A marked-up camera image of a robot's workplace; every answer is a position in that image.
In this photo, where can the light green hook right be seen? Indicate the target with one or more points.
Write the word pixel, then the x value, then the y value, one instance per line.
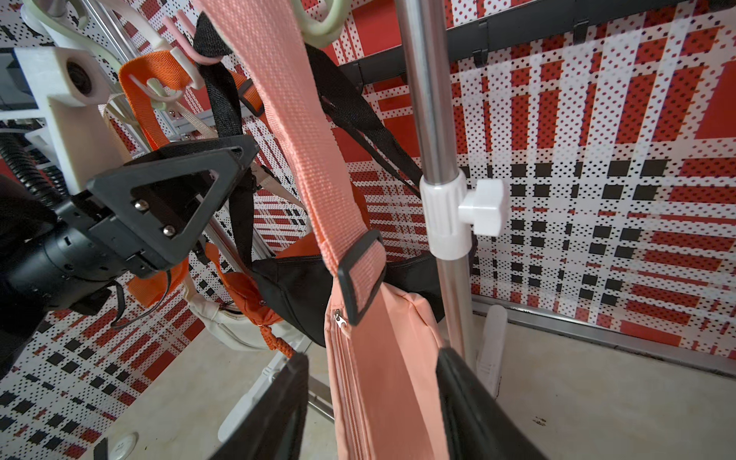
pixel 321 33

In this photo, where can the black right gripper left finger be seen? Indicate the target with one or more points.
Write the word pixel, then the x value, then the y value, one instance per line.
pixel 274 428

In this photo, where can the white and steel garment rack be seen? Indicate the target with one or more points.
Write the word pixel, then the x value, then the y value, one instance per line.
pixel 451 210

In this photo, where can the pink fabric bag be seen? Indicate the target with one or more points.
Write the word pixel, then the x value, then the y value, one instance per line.
pixel 382 343

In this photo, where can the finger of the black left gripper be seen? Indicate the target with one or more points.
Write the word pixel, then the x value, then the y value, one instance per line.
pixel 157 206

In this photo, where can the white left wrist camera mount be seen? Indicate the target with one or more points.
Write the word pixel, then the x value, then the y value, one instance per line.
pixel 70 88

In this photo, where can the white plastic hook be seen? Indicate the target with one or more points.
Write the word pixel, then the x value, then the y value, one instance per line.
pixel 162 75

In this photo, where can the black fabric bag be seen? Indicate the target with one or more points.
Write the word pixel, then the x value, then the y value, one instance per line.
pixel 296 285

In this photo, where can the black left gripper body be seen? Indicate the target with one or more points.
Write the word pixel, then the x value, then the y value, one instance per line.
pixel 73 265

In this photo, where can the pink plastic hook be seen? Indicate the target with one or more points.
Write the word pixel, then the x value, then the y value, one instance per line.
pixel 186 44

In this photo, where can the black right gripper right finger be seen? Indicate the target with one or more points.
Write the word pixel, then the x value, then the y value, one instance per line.
pixel 476 427

